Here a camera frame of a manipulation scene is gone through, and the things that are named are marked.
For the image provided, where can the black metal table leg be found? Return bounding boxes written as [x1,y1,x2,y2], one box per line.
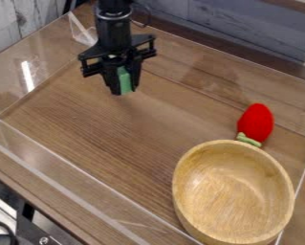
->
[15,201,61,245]

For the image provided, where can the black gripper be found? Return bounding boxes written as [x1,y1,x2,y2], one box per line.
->
[77,6,156,96]

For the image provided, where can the black cable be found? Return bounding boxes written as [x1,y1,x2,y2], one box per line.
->
[0,219,19,245]

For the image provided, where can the clear acrylic corner bracket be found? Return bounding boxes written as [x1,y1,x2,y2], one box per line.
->
[68,11,99,47]

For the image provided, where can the green rectangular block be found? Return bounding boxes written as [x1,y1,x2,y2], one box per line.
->
[117,67,133,95]

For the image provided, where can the red plush strawberry toy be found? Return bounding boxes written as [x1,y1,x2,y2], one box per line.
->
[236,103,275,147]

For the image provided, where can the light wooden bowl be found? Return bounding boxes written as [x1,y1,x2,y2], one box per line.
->
[172,140,295,245]

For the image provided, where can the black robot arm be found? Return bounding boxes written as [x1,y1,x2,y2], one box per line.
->
[77,0,157,96]

